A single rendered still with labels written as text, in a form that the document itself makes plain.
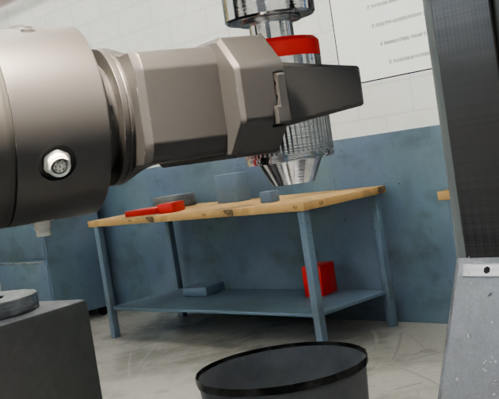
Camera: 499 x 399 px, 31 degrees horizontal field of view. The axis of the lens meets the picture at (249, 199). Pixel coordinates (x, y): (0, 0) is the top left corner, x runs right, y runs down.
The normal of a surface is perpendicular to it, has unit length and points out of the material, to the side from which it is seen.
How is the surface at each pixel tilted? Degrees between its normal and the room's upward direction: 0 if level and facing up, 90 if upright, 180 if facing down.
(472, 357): 64
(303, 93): 90
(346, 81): 90
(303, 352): 86
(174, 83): 90
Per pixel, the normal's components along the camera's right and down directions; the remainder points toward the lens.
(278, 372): -0.04, 0.00
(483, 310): -0.71, -0.30
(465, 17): -0.72, 0.14
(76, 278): 0.68, -0.07
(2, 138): 0.48, 0.12
